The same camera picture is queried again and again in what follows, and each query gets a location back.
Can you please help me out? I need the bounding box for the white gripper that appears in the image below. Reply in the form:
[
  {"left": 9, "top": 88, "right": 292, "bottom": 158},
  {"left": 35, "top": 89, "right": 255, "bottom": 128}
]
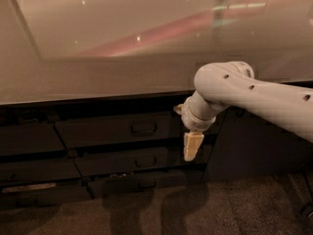
[{"left": 173, "top": 98, "right": 216, "bottom": 162}]

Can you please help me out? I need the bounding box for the dark drawer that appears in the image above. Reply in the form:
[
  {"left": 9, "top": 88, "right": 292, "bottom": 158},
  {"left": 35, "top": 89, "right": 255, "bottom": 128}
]
[
  {"left": 54, "top": 111, "right": 226, "bottom": 149},
  {"left": 88, "top": 169, "right": 202, "bottom": 198},
  {"left": 0, "top": 185, "right": 91, "bottom": 210},
  {"left": 0, "top": 159, "right": 80, "bottom": 182},
  {"left": 74, "top": 145, "right": 212, "bottom": 176},
  {"left": 0, "top": 124, "right": 64, "bottom": 156}
]

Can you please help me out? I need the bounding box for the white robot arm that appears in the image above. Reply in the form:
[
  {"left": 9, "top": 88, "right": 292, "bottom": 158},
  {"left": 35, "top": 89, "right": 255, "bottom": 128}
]
[{"left": 174, "top": 62, "right": 313, "bottom": 162}]

